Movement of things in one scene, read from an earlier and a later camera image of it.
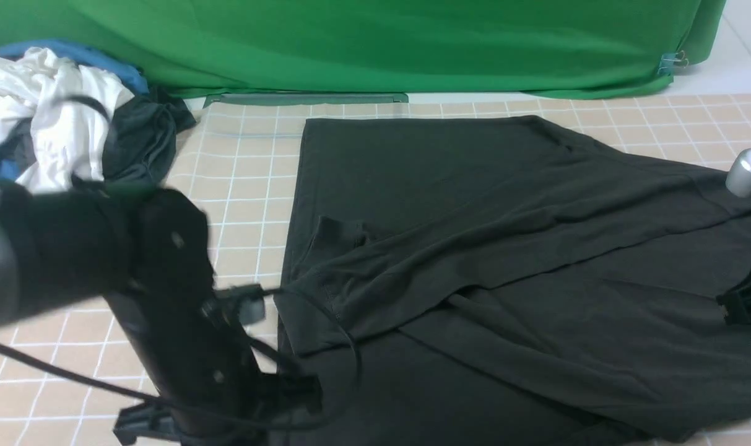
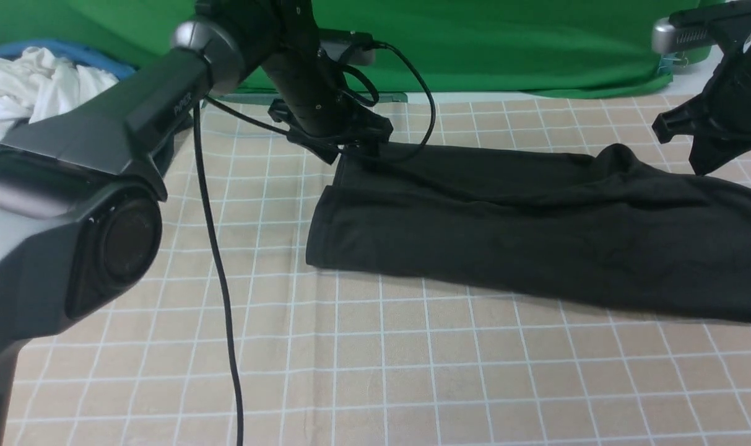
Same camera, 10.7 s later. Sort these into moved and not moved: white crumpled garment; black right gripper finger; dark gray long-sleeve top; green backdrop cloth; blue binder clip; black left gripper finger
Moved: dark gray long-sleeve top; black right gripper finger; black left gripper finger
Not moved: white crumpled garment; green backdrop cloth; blue binder clip
